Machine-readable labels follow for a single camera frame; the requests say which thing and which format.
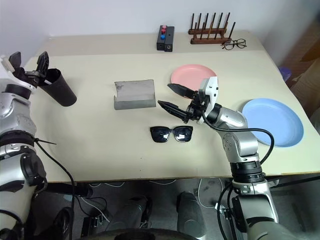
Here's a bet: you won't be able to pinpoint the black zip tie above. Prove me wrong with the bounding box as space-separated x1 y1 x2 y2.
33 137 57 146

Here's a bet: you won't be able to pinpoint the blue plate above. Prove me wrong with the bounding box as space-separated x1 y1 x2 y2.
241 97 305 149

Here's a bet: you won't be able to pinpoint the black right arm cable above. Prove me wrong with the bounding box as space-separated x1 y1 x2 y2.
201 112 275 166

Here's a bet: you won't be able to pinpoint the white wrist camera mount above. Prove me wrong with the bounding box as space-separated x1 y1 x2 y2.
0 55 37 91
197 76 220 125

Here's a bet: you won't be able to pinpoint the pink plate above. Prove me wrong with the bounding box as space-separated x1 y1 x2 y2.
170 63 218 91

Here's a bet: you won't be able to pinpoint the brown wooden peg rack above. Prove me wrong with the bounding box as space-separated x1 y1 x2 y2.
187 11 237 45

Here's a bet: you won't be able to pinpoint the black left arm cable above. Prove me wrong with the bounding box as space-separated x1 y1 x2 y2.
32 137 77 240

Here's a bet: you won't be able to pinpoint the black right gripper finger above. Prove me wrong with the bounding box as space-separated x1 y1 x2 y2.
167 83 195 100
157 100 189 124

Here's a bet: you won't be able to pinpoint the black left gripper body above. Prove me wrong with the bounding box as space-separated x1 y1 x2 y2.
13 66 47 88

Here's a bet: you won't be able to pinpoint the purple round object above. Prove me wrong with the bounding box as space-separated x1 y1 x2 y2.
279 66 293 82

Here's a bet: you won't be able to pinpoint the brown cardboard box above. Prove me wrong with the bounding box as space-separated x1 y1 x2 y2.
289 57 320 118

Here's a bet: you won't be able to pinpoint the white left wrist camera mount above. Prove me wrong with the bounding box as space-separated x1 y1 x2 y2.
0 55 37 91

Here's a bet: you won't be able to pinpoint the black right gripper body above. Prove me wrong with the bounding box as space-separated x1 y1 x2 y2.
183 90 210 124

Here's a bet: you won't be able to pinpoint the plain black box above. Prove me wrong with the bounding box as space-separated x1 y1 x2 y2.
163 25 175 53

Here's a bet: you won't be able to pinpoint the dark rounded shape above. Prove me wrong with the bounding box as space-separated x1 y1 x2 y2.
109 196 153 230
176 191 207 238

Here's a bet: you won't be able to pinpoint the grey glasses case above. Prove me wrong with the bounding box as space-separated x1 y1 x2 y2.
113 78 158 111

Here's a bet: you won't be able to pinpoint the white floor cable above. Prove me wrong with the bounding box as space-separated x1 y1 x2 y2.
196 177 225 208

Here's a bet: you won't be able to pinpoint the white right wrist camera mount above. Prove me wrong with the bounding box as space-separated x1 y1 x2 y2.
197 76 220 125

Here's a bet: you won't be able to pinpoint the black sunglasses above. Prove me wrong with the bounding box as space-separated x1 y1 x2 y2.
149 125 194 144

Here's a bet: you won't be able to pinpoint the black box with coloured buttons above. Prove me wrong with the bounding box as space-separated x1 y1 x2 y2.
156 24 169 52

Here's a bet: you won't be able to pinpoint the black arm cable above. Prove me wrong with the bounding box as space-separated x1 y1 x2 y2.
201 112 275 166
32 137 77 240

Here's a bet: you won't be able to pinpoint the black-rimmed clear eyeglasses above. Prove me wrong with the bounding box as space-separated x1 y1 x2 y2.
221 38 248 51

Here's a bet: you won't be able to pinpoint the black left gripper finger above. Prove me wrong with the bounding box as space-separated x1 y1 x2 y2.
8 51 23 73
36 51 50 77

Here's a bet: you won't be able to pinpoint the black cup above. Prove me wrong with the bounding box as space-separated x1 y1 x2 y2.
39 67 78 108

